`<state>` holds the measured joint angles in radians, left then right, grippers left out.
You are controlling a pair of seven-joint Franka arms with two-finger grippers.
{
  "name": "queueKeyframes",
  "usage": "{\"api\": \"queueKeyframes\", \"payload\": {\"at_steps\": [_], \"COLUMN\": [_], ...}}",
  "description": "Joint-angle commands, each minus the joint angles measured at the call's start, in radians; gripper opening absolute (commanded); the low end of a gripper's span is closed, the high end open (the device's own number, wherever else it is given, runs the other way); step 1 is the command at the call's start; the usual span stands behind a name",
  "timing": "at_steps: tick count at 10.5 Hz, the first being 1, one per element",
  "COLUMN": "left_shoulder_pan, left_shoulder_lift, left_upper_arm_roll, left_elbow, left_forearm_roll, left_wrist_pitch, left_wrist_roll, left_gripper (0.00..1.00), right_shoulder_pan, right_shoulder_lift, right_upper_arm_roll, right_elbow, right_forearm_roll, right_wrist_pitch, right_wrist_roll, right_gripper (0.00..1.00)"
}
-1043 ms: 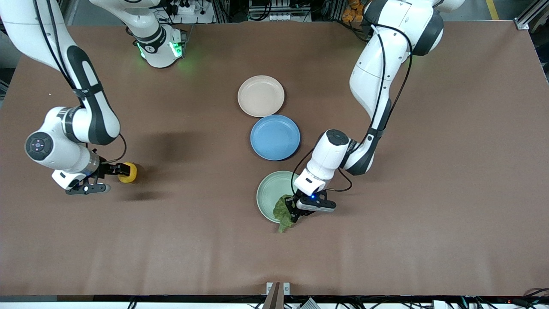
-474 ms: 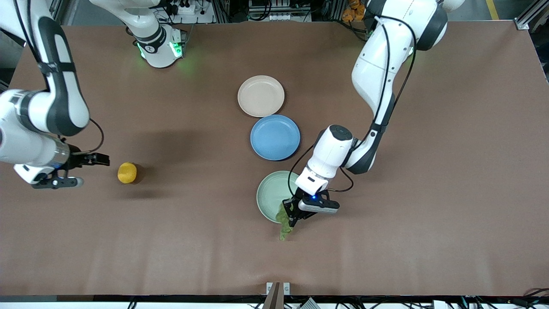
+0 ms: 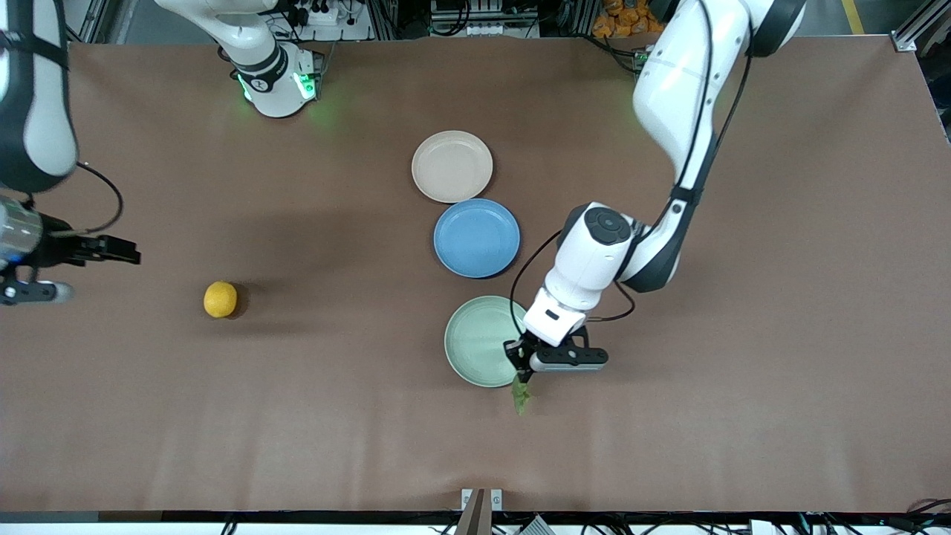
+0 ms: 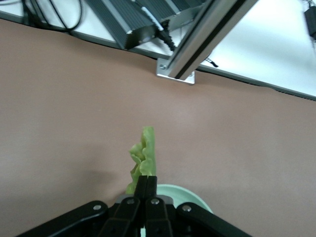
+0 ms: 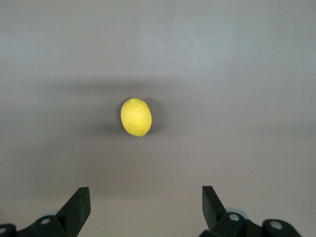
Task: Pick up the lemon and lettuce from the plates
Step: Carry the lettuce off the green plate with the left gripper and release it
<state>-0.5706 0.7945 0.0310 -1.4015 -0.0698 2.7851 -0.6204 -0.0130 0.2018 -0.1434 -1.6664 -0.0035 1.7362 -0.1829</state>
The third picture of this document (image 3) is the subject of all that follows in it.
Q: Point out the camera mount post with brackets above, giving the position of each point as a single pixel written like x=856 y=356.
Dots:
x=475 y=513

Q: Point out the blue round plate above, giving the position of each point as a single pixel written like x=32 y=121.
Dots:
x=476 y=238

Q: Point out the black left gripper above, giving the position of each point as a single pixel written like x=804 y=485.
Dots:
x=520 y=352

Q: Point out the yellow lemon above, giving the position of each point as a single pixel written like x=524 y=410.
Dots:
x=221 y=299

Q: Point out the pale green round plate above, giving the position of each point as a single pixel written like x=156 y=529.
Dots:
x=475 y=342

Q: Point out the beige round plate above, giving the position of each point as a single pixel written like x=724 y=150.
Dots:
x=452 y=166

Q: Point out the orange packaged goods pile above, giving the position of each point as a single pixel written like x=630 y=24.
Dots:
x=624 y=18

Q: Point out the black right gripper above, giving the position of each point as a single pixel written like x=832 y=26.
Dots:
x=58 y=249

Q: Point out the green lettuce leaf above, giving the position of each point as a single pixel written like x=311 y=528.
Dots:
x=522 y=397

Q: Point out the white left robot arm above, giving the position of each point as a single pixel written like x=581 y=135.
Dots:
x=594 y=260

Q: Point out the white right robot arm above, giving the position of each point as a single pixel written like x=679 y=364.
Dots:
x=271 y=82

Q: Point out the aluminium frame profile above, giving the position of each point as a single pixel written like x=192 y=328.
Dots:
x=908 y=33

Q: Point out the white power strip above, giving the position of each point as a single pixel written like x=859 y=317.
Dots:
x=323 y=11

